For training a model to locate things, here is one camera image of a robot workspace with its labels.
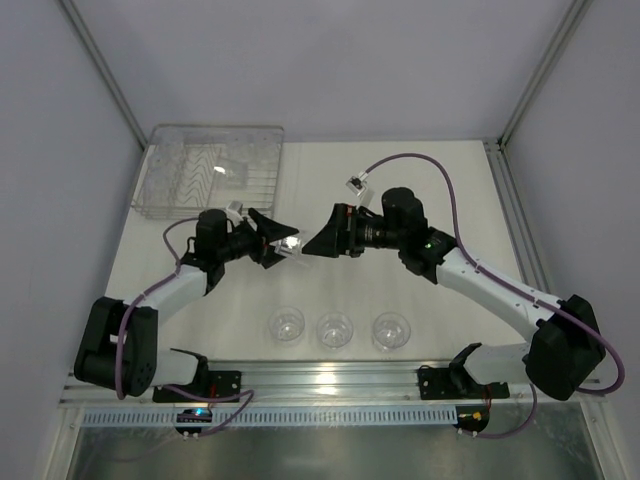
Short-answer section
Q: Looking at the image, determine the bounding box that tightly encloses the clear faceted plastic cup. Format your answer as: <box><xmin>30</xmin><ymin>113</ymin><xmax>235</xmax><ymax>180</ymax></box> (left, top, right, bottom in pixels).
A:
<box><xmin>371</xmin><ymin>312</ymin><xmax>412</xmax><ymax>352</ymax></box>
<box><xmin>267</xmin><ymin>306</ymin><xmax>306</xmax><ymax>346</ymax></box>
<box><xmin>316</xmin><ymin>311</ymin><xmax>354</xmax><ymax>350</ymax></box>
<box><xmin>273</xmin><ymin>236</ymin><xmax>308</xmax><ymax>267</ymax></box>

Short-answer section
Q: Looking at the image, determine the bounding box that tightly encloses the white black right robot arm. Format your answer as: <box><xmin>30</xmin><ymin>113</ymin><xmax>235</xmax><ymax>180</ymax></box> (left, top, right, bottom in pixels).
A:
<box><xmin>302</xmin><ymin>187</ymin><xmax>606</xmax><ymax>401</ymax></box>

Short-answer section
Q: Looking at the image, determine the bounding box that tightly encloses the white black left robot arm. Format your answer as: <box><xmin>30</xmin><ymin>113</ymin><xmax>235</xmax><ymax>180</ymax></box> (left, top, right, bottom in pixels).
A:
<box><xmin>73</xmin><ymin>208</ymin><xmax>299</xmax><ymax>402</ymax></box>

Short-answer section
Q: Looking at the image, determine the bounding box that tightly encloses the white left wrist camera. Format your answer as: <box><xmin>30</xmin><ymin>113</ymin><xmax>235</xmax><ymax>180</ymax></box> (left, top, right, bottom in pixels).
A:
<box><xmin>225</xmin><ymin>201</ymin><xmax>244</xmax><ymax>223</ymax></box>

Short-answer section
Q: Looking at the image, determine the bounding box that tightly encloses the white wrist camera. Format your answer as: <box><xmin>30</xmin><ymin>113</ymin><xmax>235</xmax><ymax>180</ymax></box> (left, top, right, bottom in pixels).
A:
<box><xmin>225</xmin><ymin>201</ymin><xmax>244</xmax><ymax>223</ymax></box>
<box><xmin>346</xmin><ymin>171</ymin><xmax>374</xmax><ymax>208</ymax></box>

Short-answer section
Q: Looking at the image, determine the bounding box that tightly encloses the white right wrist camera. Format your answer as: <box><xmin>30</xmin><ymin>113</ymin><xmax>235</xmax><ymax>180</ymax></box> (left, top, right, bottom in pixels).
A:
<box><xmin>346</xmin><ymin>171</ymin><xmax>374</xmax><ymax>208</ymax></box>

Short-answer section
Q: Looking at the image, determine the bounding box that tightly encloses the metal wire dish rack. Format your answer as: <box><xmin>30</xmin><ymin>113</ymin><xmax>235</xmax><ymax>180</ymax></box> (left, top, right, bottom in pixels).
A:
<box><xmin>132</xmin><ymin>123</ymin><xmax>284</xmax><ymax>220</ymax></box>

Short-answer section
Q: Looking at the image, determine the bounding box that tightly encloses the aluminium frame post right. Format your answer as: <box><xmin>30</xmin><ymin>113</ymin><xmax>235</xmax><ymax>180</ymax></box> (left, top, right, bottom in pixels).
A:
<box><xmin>497</xmin><ymin>0</ymin><xmax>594</xmax><ymax>146</ymax></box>

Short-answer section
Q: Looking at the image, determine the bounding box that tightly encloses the aluminium frame post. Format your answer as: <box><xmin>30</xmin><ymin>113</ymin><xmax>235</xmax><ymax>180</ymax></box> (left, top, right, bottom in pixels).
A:
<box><xmin>55</xmin><ymin>0</ymin><xmax>148</xmax><ymax>150</ymax></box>
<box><xmin>497</xmin><ymin>0</ymin><xmax>594</xmax><ymax>146</ymax></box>

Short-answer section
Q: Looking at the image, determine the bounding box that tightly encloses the aluminium mounting rail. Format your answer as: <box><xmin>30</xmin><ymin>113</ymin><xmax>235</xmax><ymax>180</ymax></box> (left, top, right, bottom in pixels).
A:
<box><xmin>59</xmin><ymin>357</ymin><xmax>609</xmax><ymax>406</ymax></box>

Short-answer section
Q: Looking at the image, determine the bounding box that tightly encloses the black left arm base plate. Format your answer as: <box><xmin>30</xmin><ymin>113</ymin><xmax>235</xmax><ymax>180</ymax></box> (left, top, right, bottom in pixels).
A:
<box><xmin>152</xmin><ymin>367</ymin><xmax>242</xmax><ymax>404</ymax></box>

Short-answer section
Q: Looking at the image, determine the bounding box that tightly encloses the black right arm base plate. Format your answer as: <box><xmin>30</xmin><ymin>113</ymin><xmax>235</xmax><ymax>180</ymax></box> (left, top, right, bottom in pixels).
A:
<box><xmin>417</xmin><ymin>365</ymin><xmax>510</xmax><ymax>400</ymax></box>

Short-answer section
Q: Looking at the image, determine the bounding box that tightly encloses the slotted grey cable duct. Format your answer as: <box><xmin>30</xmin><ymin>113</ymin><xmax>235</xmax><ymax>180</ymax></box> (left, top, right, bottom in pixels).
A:
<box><xmin>81</xmin><ymin>405</ymin><xmax>458</xmax><ymax>428</ymax></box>

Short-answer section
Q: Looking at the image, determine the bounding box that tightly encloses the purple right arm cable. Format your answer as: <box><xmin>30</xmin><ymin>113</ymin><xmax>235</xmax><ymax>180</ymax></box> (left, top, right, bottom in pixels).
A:
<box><xmin>367</xmin><ymin>152</ymin><xmax>627</xmax><ymax>440</ymax></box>

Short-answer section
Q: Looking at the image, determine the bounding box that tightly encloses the aluminium frame post left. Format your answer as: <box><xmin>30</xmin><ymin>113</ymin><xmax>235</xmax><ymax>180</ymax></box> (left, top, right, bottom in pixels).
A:
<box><xmin>55</xmin><ymin>0</ymin><xmax>148</xmax><ymax>150</ymax></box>

